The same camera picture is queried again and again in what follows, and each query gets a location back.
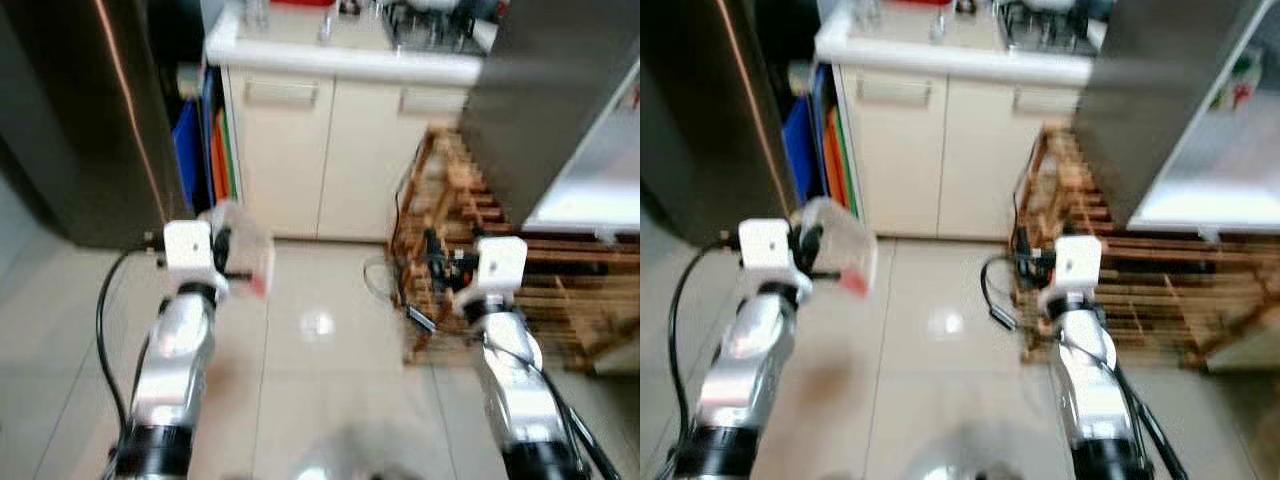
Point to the clear plastic box red label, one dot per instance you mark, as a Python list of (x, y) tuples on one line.
[(250, 250), (850, 245)]

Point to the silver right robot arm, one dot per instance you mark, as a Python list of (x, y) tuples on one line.
[(515, 390), (1090, 390)]

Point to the stainless steel fridge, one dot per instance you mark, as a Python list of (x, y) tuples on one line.
[(1140, 100), (530, 100)]

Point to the green plastic board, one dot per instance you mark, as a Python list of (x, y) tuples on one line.
[(231, 160), (851, 165)]

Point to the orange plastic board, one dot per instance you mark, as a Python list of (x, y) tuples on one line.
[(217, 155), (833, 155)]

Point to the blue plastic board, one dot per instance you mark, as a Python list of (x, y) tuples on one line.
[(190, 150), (803, 150)]

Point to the wooden wine rack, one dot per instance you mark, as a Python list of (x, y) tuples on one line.
[(560, 290), (1170, 290)]

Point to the white kitchen counter cabinet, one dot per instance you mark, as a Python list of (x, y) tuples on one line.
[(900, 170), (290, 170)]

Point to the dark steel tall appliance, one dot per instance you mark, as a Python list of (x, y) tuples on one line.
[(700, 110), (70, 110)]

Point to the black gas cooktop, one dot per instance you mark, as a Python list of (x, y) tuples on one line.
[(435, 30), (1050, 28)]

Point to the red flat object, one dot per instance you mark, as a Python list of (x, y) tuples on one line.
[(915, 3), (300, 3)]

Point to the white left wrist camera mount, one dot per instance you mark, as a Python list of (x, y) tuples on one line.
[(187, 250), (765, 248)]

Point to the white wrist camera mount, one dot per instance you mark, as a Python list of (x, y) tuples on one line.
[(765, 248), (1078, 265), (500, 265), (187, 250)]

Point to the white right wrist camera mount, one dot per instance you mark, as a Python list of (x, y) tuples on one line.
[(500, 265), (1078, 265)]

